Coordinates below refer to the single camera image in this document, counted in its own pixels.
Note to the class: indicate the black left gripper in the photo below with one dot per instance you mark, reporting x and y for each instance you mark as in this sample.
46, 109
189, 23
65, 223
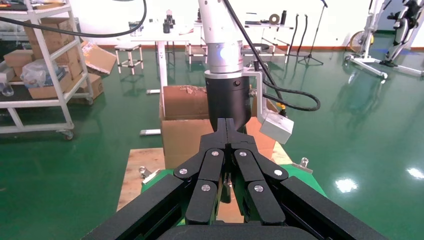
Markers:
228, 99

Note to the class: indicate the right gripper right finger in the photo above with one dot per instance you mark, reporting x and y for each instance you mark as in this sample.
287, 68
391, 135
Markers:
261, 202

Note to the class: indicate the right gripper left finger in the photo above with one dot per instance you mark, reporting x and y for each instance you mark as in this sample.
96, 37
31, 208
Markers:
205, 198

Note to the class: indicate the large open cardboard carton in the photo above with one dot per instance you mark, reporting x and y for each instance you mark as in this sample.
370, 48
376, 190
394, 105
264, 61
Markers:
182, 139

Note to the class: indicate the printed brown cardboard box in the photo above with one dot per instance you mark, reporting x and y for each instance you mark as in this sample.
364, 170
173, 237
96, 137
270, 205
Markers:
94, 86

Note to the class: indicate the flattened leaning cardboard sheet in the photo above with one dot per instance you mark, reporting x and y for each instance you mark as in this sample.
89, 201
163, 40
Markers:
99, 59

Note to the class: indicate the medium brown cardboard box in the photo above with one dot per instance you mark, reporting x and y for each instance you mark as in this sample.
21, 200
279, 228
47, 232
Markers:
73, 66

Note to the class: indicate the flat brown cardboard box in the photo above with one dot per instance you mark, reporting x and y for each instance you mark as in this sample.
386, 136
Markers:
53, 89

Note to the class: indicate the large brown cardboard box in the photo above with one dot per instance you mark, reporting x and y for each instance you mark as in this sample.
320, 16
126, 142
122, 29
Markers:
61, 33

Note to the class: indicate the small brown cardboard box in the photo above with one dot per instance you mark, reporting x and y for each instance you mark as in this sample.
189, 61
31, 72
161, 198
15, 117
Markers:
18, 58

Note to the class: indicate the green table cloth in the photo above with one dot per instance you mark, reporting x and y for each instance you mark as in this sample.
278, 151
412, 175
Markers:
155, 180

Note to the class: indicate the metal cloth clip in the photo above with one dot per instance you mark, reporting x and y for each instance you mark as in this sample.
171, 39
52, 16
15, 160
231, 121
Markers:
145, 173
303, 163

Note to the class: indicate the black curved pole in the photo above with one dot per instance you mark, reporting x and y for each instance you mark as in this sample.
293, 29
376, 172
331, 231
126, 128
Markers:
294, 36
303, 34

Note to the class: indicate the black tripod microphone stand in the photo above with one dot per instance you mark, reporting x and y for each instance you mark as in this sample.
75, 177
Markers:
313, 39

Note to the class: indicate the small white side stool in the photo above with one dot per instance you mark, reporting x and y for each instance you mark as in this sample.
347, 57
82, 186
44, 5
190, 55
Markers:
127, 47

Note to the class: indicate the grey tape roll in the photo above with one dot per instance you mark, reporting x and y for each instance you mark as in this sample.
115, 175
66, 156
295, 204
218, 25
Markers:
273, 18

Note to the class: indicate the black desk device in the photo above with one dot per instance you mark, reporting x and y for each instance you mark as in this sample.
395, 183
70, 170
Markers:
169, 21

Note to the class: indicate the black bottle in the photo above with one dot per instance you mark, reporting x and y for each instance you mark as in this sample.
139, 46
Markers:
283, 17

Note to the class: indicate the metal can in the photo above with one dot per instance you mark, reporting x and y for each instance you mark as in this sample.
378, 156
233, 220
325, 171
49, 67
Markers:
135, 29

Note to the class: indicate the yellow wheel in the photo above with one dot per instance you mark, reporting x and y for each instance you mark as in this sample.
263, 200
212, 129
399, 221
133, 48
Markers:
356, 41

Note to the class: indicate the white wheeled shelf rack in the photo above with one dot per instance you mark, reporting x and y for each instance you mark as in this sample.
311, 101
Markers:
39, 103

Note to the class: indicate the clear plastic bag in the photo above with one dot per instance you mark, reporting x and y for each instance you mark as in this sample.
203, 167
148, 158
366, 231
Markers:
36, 74

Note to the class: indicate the white black legged machine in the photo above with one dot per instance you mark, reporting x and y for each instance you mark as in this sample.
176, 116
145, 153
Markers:
402, 23

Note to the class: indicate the clear plastic bottle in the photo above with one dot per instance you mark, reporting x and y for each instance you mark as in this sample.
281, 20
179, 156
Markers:
6, 88

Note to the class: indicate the white floor stand frame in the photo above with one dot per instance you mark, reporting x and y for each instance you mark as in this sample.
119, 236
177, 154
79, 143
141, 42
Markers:
367, 64

